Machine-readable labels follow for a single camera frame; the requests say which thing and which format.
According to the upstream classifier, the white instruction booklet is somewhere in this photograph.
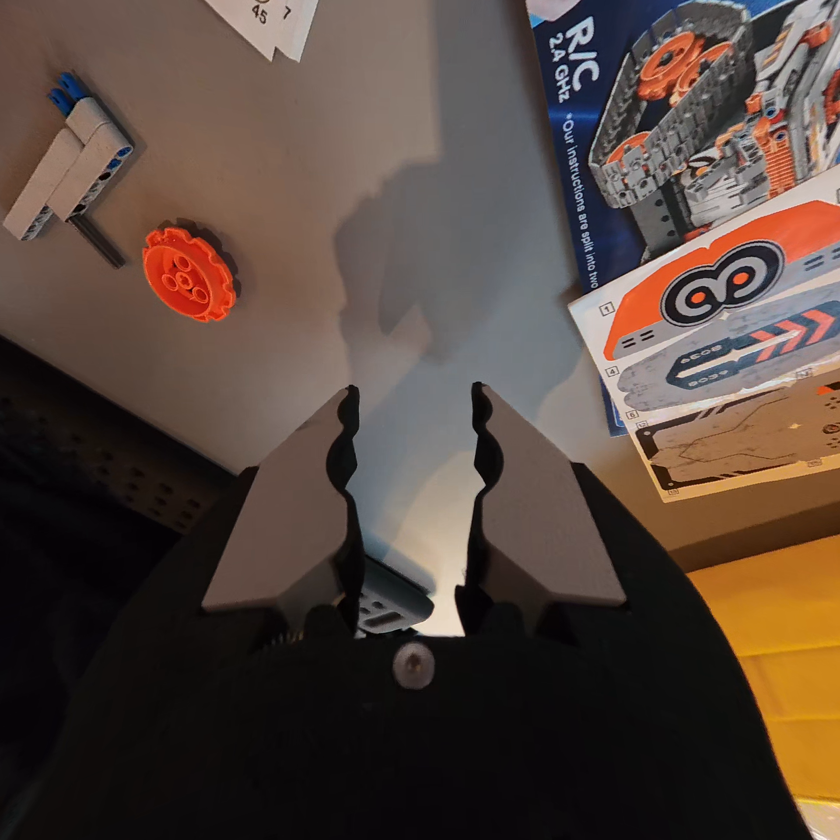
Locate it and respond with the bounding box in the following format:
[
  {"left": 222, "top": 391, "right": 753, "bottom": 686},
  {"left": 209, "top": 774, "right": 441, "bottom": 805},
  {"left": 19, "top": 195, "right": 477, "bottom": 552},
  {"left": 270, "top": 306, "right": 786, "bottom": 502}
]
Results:
[{"left": 203, "top": 0, "right": 320, "bottom": 63}]

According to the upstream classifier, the grey plastic block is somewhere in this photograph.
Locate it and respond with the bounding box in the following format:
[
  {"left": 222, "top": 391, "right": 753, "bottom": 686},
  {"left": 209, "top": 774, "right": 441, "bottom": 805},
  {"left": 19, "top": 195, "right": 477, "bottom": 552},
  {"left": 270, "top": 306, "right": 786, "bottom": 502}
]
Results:
[{"left": 357, "top": 558, "right": 435, "bottom": 635}]

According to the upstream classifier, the blue cover booklet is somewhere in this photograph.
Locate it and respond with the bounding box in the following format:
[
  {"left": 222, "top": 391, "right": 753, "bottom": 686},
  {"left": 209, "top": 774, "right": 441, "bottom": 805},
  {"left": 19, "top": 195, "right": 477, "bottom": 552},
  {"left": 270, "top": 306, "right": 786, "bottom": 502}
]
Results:
[{"left": 527, "top": 0, "right": 840, "bottom": 437}]

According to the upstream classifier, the yellow bin with plastic bags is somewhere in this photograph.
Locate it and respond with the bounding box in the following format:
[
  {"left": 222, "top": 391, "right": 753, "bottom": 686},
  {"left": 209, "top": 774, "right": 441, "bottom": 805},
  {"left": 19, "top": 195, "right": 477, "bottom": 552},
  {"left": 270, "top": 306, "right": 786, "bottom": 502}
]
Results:
[{"left": 686, "top": 535, "right": 840, "bottom": 805}]

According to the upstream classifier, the grey beam assembly with axle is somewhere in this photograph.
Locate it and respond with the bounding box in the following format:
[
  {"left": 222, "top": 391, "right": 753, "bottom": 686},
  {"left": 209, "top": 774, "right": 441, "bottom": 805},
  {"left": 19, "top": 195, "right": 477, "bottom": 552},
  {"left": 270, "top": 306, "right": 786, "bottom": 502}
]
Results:
[{"left": 2, "top": 71, "right": 137, "bottom": 270}]

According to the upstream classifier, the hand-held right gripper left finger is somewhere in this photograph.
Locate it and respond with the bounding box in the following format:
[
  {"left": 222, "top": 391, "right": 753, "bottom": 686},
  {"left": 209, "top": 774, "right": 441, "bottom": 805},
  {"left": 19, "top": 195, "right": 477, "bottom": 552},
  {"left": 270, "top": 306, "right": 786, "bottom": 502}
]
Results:
[{"left": 201, "top": 386, "right": 364, "bottom": 631}]

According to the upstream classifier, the orange toothed wheel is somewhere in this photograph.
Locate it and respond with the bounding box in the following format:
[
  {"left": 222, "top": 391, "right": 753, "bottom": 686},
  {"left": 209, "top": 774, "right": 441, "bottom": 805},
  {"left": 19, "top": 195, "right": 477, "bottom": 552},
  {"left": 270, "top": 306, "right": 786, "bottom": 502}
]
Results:
[{"left": 142, "top": 226, "right": 236, "bottom": 322}]

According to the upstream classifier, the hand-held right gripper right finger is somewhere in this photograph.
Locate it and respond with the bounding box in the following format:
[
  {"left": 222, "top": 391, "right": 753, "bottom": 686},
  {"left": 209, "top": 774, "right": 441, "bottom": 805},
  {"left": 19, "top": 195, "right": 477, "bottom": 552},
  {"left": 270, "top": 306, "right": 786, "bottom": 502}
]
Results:
[{"left": 455, "top": 382, "right": 627, "bottom": 634}]

